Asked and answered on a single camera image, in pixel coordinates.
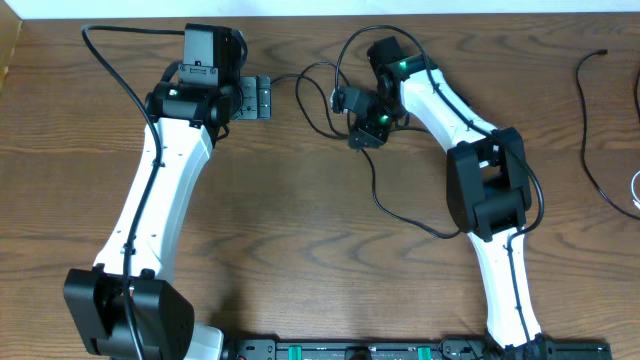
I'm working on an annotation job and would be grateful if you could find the black usb cable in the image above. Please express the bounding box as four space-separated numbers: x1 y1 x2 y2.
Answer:
269 61 464 240
574 48 640 221

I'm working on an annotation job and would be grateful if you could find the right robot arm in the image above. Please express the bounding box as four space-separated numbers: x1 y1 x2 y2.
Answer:
332 37 545 359

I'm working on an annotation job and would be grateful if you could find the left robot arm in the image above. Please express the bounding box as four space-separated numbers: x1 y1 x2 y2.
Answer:
63 23 271 359

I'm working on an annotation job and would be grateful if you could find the wooden side panel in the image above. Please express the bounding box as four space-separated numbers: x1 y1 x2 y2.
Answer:
0 0 23 88

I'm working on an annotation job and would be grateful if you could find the right camera black cable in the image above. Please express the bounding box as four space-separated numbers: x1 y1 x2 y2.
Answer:
333 24 546 351

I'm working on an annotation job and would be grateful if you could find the camera black cable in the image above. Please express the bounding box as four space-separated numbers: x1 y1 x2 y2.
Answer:
333 24 546 351
80 23 249 360

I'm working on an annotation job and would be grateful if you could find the left camera black cable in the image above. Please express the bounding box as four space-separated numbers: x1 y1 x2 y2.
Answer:
80 23 249 360

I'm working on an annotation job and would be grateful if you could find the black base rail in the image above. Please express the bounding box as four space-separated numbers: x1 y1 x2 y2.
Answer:
219 335 613 360

